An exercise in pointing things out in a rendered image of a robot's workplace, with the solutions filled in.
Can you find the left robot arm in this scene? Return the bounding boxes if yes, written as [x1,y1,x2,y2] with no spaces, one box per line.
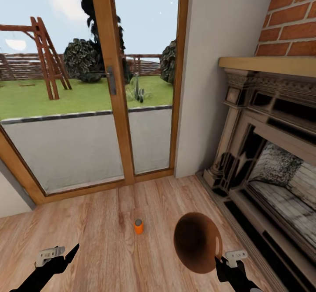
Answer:
[10,244,79,292]

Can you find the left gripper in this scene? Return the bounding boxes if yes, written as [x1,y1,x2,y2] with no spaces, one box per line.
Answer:
[27,244,79,292]

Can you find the trash can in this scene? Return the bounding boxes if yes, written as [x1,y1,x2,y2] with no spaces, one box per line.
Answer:
[173,212,223,274]

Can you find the can of soda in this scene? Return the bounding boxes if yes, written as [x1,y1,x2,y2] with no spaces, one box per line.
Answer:
[134,219,144,234]

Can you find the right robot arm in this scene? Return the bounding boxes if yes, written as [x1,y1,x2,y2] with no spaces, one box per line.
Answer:
[215,249,263,292]

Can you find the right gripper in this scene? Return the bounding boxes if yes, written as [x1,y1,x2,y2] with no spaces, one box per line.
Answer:
[215,257,247,289]

